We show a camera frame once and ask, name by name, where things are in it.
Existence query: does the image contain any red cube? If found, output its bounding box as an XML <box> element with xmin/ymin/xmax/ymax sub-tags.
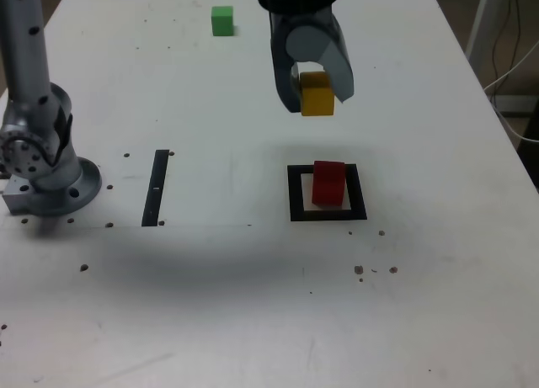
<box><xmin>311</xmin><ymin>160</ymin><xmax>347</xmax><ymax>207</ymax></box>

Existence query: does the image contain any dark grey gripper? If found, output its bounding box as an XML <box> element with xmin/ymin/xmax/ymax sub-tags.
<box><xmin>269</xmin><ymin>8</ymin><xmax>355</xmax><ymax>114</ymax></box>

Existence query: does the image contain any yellow cube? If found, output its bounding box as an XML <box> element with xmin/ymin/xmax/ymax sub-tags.
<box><xmin>299</xmin><ymin>71</ymin><xmax>336</xmax><ymax>118</ymax></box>

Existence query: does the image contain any black background cable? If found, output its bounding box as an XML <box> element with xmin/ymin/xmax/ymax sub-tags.
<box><xmin>492</xmin><ymin>0</ymin><xmax>532</xmax><ymax>88</ymax></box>

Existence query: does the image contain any green cube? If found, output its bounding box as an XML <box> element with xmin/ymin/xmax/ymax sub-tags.
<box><xmin>210</xmin><ymin>5</ymin><xmax>235</xmax><ymax>37</ymax></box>

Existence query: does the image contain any black tape strip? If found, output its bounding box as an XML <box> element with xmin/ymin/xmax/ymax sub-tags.
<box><xmin>141</xmin><ymin>149</ymin><xmax>171</xmax><ymax>228</ymax></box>

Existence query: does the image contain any white metal post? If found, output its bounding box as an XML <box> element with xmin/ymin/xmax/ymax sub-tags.
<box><xmin>464</xmin><ymin>0</ymin><xmax>506</xmax><ymax>72</ymax></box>

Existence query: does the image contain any white cable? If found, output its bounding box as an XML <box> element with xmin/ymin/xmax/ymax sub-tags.
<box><xmin>483</xmin><ymin>38</ymin><xmax>539</xmax><ymax>144</ymax></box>

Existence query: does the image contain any black tape square outline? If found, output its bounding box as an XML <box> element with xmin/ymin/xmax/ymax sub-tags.
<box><xmin>287</xmin><ymin>163</ymin><xmax>368</xmax><ymax>223</ymax></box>

